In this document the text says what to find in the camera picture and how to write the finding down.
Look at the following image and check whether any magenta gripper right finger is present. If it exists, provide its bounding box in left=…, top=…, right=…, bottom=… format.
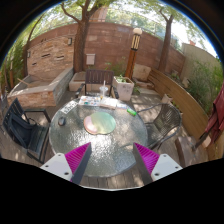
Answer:
left=133, top=143, right=159, bottom=185

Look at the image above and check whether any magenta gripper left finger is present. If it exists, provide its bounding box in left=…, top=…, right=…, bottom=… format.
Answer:
left=65, top=143, right=92, bottom=185

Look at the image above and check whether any dark computer mouse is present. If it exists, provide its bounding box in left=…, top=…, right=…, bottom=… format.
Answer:
left=58, top=117, right=66, bottom=126

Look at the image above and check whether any round glass patio table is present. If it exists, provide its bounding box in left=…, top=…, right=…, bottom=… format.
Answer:
left=49, top=100, right=147, bottom=177

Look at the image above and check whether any dark wicker chair right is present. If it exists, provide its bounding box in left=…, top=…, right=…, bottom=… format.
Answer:
left=138, top=103, right=182, bottom=149

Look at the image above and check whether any green marker pen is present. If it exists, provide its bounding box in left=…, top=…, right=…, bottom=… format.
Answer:
left=127, top=109, right=137, bottom=116

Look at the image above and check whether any black patio chair left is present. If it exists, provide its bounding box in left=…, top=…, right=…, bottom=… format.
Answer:
left=3, top=98, right=51, bottom=164

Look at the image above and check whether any open magazine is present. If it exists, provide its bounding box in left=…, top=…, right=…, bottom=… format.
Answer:
left=79, top=96, right=101, bottom=106

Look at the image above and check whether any white book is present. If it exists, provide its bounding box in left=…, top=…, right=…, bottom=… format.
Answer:
left=100, top=97, right=118, bottom=109

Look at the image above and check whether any curved wooden bench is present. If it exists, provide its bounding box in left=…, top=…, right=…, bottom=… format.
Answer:
left=148, top=69, right=208, bottom=140

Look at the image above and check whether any clear plastic cup with straw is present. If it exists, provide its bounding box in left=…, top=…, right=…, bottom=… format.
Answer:
left=99, top=80, right=108, bottom=100

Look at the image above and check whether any red folded umbrella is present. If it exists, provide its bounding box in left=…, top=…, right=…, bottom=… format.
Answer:
left=190, top=83, right=224, bottom=150

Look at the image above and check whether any white square planter box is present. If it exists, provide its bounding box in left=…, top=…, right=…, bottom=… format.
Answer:
left=113, top=76, right=134, bottom=101

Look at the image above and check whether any stone raised planter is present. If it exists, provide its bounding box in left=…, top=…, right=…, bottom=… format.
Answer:
left=7, top=67, right=74, bottom=107

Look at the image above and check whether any brown wooden chair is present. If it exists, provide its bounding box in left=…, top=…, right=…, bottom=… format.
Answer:
left=75, top=69, right=119, bottom=99

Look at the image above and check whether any right tree trunk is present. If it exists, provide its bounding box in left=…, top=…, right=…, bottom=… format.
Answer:
left=158, top=8, right=174, bottom=73

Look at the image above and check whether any tree trunk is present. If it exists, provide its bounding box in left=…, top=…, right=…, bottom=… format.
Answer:
left=61, top=0, right=102, bottom=72
left=158, top=8, right=174, bottom=73

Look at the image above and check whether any left tree trunk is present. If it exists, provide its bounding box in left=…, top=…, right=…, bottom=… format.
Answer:
left=61, top=0, right=102, bottom=72

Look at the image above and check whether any white wall box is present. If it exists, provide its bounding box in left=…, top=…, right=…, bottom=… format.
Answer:
left=86, top=54, right=95, bottom=65

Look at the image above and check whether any wooden lamp post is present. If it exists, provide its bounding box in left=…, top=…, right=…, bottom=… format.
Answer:
left=125, top=28, right=142, bottom=79

